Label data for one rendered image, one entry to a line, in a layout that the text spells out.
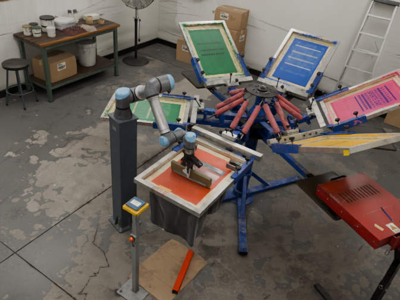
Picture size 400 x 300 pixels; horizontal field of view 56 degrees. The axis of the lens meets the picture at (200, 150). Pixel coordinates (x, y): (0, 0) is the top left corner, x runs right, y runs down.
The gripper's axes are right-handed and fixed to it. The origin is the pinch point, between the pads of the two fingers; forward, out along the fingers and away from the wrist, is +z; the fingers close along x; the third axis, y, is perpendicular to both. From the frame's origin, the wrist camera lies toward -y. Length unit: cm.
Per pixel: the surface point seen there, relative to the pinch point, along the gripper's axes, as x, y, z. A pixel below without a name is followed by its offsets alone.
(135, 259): 49, 14, 57
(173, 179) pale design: 7.8, 10.3, 4.4
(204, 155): -34.4, 9.1, 4.9
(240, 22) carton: -404, 169, -1
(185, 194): 16.6, -6.8, 4.9
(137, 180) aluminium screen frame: 29.4, 26.9, -0.1
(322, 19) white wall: -444, 45, -23
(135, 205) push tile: 49, 13, 2
